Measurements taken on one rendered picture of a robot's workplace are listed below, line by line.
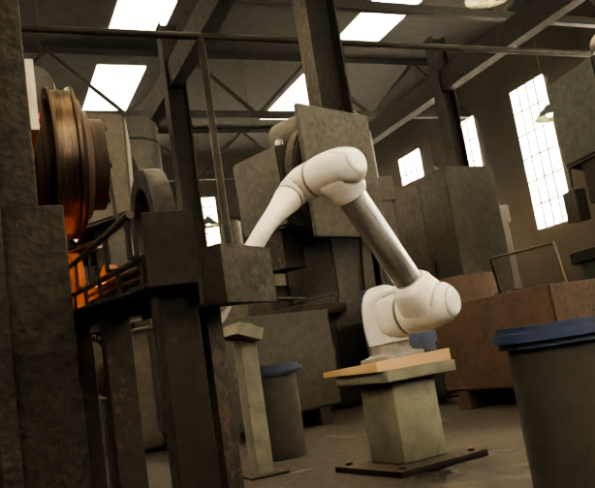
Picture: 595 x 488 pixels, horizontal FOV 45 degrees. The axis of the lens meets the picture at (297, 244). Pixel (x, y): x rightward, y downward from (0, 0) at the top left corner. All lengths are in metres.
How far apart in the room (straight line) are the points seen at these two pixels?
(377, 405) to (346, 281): 3.40
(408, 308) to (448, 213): 4.32
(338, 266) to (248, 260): 4.30
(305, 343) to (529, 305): 1.51
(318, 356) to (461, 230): 2.54
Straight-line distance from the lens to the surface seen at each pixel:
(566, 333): 1.67
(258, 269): 1.75
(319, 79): 6.80
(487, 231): 7.05
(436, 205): 6.98
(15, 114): 1.84
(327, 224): 5.61
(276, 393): 3.37
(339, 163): 2.35
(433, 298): 2.55
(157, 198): 1.08
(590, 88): 6.87
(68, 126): 2.12
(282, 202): 2.39
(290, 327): 4.66
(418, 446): 2.69
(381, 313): 2.68
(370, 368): 2.58
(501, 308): 4.12
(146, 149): 11.43
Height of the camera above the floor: 0.43
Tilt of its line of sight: 9 degrees up
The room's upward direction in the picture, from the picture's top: 9 degrees counter-clockwise
